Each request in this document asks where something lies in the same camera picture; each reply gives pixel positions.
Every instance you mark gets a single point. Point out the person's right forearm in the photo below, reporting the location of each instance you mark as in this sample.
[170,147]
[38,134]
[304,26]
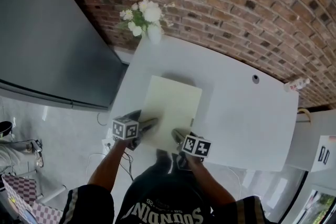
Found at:
[210,181]

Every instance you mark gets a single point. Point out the grey refrigerator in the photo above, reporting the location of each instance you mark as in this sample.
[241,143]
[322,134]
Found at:
[52,34]

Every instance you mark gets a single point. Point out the white power strip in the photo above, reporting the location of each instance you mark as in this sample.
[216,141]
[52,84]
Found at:
[108,143]

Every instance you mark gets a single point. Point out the pale green board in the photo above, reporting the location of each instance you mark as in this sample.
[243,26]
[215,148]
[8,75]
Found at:
[173,107]

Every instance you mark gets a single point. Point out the white vase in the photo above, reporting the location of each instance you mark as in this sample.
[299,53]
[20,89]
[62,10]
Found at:
[155,34]

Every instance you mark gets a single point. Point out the person's black shoe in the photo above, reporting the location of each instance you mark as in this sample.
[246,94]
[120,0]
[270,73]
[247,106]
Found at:
[164,158]

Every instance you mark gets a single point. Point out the clear bottle with red label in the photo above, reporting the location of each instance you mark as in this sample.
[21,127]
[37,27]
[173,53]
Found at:
[296,85]

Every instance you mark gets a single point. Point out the wooden chair with dark seat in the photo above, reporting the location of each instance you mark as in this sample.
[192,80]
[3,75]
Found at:
[304,112]

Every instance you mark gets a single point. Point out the person's left forearm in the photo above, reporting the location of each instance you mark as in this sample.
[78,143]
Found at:
[110,165]

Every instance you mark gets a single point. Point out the framed picture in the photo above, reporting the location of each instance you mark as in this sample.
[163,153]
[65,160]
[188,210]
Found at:
[320,207]

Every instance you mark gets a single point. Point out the black and white tag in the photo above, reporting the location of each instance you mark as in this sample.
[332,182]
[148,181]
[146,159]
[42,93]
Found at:
[327,157]
[321,154]

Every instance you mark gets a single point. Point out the person's dark green shirt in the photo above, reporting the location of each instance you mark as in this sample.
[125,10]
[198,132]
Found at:
[162,204]

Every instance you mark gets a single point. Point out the white side cabinet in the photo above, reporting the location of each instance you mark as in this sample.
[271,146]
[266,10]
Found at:
[307,144]

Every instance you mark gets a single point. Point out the white flowers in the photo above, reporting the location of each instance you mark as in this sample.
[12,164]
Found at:
[144,15]

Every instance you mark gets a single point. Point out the white metal table leg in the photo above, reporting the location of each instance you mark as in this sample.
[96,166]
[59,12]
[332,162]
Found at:
[52,193]

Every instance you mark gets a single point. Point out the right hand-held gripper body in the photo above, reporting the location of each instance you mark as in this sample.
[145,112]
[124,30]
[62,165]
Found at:
[195,147]

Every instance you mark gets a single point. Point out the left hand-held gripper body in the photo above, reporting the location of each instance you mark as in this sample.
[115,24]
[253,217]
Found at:
[123,128]

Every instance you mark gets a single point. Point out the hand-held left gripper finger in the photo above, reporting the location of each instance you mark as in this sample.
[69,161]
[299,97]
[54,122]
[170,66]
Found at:
[135,115]
[148,124]

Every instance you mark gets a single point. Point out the white table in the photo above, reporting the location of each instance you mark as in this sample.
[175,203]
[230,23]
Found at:
[241,123]

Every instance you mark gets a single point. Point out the pink checkered tablecloth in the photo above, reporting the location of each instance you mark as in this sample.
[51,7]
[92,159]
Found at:
[23,191]

